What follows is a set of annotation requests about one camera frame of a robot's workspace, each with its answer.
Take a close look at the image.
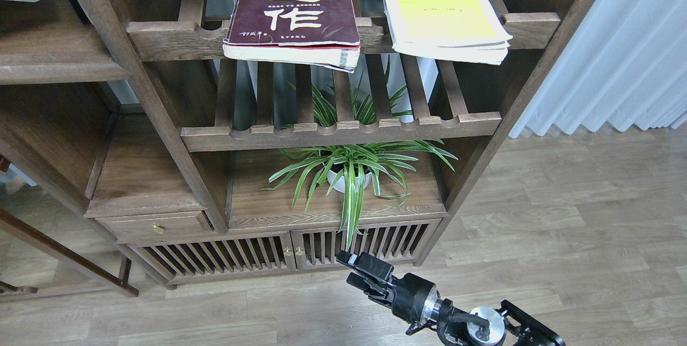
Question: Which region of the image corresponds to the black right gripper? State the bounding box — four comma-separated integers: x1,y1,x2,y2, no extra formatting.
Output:
336,251,438,327

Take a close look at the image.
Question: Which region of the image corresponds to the dark red book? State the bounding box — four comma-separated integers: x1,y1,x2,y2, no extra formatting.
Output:
223,0,361,73

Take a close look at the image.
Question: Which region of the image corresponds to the white curtain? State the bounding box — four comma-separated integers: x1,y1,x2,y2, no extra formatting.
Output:
509,0,686,138

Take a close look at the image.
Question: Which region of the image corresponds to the yellow-green cover book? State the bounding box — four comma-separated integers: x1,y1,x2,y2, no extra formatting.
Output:
383,0,511,65

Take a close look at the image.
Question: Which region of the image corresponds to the green spider plant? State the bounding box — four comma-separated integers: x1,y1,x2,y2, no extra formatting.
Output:
262,56,459,253

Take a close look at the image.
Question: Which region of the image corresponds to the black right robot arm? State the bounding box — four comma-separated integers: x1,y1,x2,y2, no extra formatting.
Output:
336,250,565,345

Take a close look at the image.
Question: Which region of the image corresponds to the white plant pot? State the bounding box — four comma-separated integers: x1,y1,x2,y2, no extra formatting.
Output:
327,166,371,194

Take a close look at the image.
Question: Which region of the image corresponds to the dark wooden bookshelf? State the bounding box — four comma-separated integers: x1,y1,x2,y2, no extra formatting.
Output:
2,0,596,289

